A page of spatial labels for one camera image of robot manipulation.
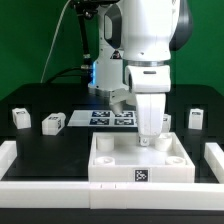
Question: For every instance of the white sheet with tags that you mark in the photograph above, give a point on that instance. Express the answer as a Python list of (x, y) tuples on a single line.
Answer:
[(102, 118)]

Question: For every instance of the white U-shaped obstacle fence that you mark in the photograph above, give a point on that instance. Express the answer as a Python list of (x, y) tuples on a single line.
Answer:
[(57, 194)]

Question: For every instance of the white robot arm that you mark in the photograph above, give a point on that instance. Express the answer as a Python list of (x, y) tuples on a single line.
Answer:
[(136, 39)]

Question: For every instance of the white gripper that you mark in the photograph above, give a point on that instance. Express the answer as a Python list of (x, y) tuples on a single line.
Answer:
[(149, 86)]

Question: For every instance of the white square tabletop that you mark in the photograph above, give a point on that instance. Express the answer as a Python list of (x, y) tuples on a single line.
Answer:
[(119, 157)]

